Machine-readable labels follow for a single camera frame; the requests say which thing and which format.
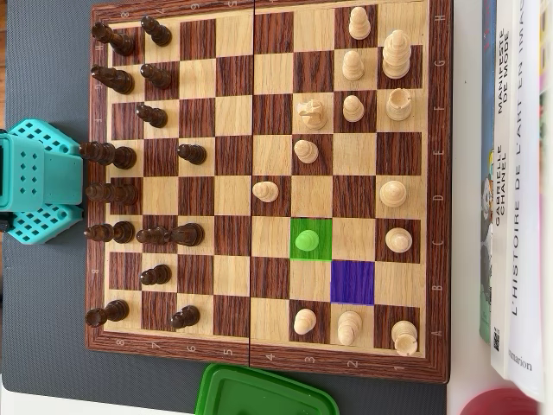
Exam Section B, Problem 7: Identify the white wooden chess pawn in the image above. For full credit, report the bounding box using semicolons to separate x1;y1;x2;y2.
342;93;366;123
293;308;318;336
251;180;280;203
294;228;321;252
341;49;366;82
347;6;372;41
293;138;320;164

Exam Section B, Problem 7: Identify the teal perforated robot base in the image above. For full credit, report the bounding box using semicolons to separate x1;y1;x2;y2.
6;119;86;246

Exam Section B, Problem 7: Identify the dark brown chess knight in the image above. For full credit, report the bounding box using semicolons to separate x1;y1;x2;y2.
168;222;206;247
90;64;135;95

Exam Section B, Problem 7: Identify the dark brown chess pawn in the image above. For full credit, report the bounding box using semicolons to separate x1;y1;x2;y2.
136;103;168;129
176;143;207;166
169;305;201;330
140;63;173;91
136;227;172;246
140;264;173;286
140;15;173;48

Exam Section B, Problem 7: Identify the white wooden chess knight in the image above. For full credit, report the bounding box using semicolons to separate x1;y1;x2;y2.
296;98;328;130

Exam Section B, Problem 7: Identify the white wooden chess rook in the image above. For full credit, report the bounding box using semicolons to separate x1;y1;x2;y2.
385;87;414;122
391;319;419;358

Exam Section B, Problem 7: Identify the dark brown chess queen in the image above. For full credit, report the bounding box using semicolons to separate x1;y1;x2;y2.
85;182;139;207

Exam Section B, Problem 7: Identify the dark brown chess bishop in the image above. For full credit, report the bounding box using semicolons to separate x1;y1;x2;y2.
84;220;136;244

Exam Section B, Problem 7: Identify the dark brown chess king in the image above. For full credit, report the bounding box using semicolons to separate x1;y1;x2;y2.
79;141;138;170

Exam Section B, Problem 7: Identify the white wooden chess king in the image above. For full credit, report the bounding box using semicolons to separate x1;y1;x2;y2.
381;29;412;80

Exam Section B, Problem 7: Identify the dark brown chess rook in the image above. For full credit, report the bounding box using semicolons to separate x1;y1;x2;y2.
91;21;136;57
85;299;130;329

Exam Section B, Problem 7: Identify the wooden chessboard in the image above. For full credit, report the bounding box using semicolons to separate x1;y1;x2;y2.
84;0;453;386

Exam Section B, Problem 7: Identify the white pawn right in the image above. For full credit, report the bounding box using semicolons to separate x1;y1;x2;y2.
378;179;408;208

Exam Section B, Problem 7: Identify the green plastic lid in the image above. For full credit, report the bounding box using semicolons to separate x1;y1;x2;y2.
193;362;341;415

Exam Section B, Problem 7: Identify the blue panda book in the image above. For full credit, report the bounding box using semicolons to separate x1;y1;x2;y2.
478;0;498;346

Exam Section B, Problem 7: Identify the white Gabrielle Chanel book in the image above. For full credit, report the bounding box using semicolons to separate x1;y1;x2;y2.
490;0;519;381

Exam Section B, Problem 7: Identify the pink puzzle box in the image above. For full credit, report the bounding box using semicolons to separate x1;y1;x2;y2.
537;0;553;407

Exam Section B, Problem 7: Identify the red transparent measuring cup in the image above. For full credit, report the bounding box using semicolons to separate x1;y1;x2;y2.
458;387;543;415

